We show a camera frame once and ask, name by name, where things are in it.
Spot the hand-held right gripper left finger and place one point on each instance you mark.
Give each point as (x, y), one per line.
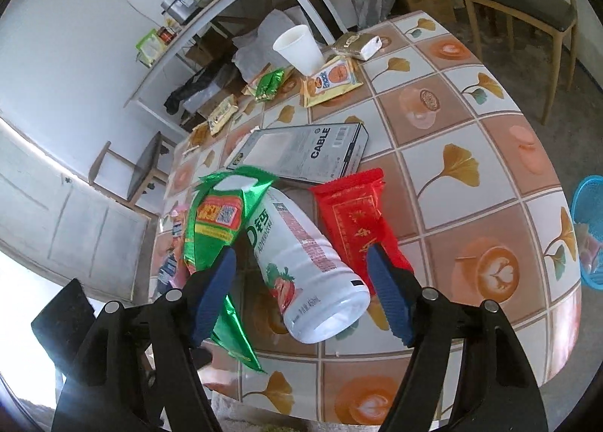
(212, 300)

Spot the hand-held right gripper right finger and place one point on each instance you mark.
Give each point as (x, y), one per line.
(391, 300)

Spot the pink snack bag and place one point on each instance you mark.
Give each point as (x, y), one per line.
(174, 262)

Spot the green foil snack bag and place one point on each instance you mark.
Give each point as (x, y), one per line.
(212, 220)

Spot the white strawberry milk bottle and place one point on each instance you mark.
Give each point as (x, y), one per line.
(311, 281)

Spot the red snack packet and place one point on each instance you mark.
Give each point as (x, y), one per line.
(353, 220)

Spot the pale pink packet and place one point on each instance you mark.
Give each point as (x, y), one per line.
(589, 243)

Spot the blue plastic basket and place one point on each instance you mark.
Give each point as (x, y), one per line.
(586, 196)

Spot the dining table with patterned cloth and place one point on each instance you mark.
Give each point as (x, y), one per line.
(471, 224)

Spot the wooden chair dark seat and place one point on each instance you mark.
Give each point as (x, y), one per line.
(518, 8)
(141, 168)

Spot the white panel door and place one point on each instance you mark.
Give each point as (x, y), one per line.
(70, 206)

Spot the grey flat cardboard box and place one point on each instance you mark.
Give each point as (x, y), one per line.
(301, 151)

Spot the yellow snack packet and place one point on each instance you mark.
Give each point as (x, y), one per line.
(221, 114)

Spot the black bag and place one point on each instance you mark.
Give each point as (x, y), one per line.
(186, 90)

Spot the small green packet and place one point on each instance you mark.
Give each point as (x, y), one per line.
(269, 85)

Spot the peach biscuit packet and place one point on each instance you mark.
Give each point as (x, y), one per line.
(332, 81)

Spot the small white and gold box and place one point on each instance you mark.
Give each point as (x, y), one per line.
(358, 46)

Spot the green box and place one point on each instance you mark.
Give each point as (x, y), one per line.
(150, 48)

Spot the white sack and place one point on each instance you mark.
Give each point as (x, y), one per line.
(261, 43)

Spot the white paper cup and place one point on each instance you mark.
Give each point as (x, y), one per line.
(301, 50)

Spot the dark sauce jar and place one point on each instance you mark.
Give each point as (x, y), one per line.
(166, 35)

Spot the white shelf table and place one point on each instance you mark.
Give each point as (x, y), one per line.
(202, 26)

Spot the brown cardboard box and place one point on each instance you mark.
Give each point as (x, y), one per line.
(426, 3)

